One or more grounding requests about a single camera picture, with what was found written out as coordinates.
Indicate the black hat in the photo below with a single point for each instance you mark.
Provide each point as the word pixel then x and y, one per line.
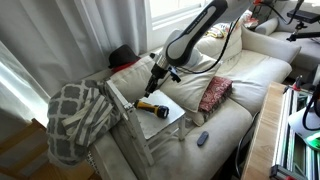
pixel 121 56

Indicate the yellow black torch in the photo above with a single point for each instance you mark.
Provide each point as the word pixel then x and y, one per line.
pixel 159 110

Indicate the black remote control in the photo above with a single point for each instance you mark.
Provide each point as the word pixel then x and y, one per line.
pixel 202 138

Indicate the floral folded quilt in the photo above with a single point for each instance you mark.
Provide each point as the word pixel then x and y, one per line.
pixel 221 30

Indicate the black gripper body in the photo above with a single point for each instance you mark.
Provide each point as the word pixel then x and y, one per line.
pixel 158 75

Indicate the black camera on stand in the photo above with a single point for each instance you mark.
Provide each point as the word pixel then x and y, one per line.
pixel 303 17

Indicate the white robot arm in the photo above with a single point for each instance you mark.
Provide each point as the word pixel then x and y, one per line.
pixel 178 49

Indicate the beige fabric sofa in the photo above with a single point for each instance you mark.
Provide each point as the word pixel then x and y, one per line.
pixel 252 61

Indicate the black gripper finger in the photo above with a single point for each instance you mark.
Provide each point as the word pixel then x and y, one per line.
pixel 152 90
pixel 147 93

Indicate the small white wooden chair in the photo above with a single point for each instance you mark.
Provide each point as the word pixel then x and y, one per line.
pixel 147 130

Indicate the grey white patterned blanket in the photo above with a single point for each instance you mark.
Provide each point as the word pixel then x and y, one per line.
pixel 79 114

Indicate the red patterned cushion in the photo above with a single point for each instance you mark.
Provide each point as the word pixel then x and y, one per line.
pixel 217 91

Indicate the beige throw pillow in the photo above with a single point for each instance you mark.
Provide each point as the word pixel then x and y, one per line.
pixel 189 91

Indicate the white curtain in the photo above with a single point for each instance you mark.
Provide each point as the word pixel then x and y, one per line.
pixel 48 43

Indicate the light wooden table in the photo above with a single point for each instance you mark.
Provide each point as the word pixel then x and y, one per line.
pixel 260 155

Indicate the grey armchair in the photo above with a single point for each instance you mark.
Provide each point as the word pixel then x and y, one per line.
pixel 275 27

